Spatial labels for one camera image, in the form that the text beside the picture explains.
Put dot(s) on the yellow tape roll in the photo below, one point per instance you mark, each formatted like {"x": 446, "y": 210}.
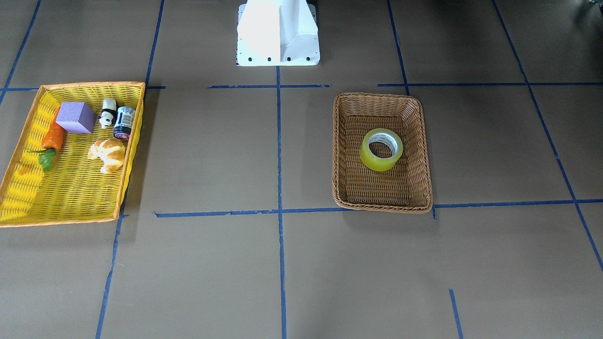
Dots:
{"x": 390, "y": 140}

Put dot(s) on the brown wicker basket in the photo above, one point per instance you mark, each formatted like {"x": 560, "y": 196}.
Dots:
{"x": 407, "y": 187}

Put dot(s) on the yellow plastic basket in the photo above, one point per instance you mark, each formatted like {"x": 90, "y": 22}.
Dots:
{"x": 73, "y": 190}

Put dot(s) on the small blue can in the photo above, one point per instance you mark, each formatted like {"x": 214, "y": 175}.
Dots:
{"x": 123, "y": 125}

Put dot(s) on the panda figurine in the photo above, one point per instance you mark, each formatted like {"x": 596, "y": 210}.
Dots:
{"x": 108, "y": 113}

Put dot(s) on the purple foam cube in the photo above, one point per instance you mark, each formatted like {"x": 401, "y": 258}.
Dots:
{"x": 76, "y": 117}

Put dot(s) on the toy carrot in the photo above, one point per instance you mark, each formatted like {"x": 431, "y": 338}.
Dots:
{"x": 51, "y": 144}

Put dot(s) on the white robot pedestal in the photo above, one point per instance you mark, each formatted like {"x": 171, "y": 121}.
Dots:
{"x": 277, "y": 33}

